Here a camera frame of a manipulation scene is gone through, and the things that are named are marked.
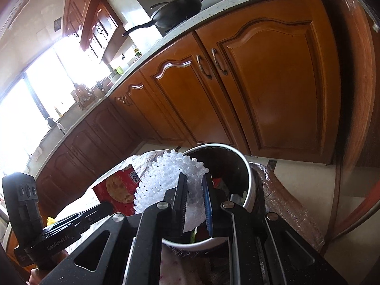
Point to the floral tablecloth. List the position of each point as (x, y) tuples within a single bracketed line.
[(173, 268)]

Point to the narrow wooden cabinet door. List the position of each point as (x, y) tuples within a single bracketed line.
[(142, 109)]

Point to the wooden chair frame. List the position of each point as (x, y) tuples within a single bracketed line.
[(356, 210)]

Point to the black bin with white rim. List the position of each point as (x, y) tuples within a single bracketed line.
[(234, 166)]

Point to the wooden knife block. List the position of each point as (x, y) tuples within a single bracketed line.
[(84, 96)]

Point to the large arched wooden cabinet door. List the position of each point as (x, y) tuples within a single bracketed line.
[(276, 80)]

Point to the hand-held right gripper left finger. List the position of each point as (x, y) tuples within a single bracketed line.
[(178, 202)]

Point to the yellow sponge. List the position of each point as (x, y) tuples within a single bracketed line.
[(51, 221)]

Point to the kitchen window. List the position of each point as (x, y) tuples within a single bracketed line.
[(23, 109)]

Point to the glass door wall cabinet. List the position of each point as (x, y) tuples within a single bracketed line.
[(101, 29)]

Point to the tall wooden side panel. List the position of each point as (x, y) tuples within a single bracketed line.
[(356, 80)]

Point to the black wok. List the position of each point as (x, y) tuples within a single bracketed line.
[(178, 13)]

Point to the dark wooden cabinet door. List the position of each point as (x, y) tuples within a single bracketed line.
[(101, 133), (59, 172)]

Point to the wooden wall cabinet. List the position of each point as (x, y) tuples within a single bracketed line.
[(77, 0)]

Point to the white foam fruit net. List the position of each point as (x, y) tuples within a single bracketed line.
[(160, 181)]

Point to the small bottle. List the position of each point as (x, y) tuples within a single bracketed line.
[(137, 54)]

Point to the person's left hand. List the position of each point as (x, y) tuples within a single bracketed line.
[(38, 276)]

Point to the red cookie box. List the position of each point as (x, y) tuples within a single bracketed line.
[(115, 190)]

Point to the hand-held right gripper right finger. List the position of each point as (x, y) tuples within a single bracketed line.
[(207, 210)]

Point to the metal sink faucet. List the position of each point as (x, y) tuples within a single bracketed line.
[(61, 127)]

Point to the green cup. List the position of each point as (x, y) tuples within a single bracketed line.
[(120, 70)]

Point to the small red wrapper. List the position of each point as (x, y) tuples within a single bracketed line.
[(217, 183)]

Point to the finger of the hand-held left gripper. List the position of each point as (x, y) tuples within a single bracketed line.
[(95, 210)]

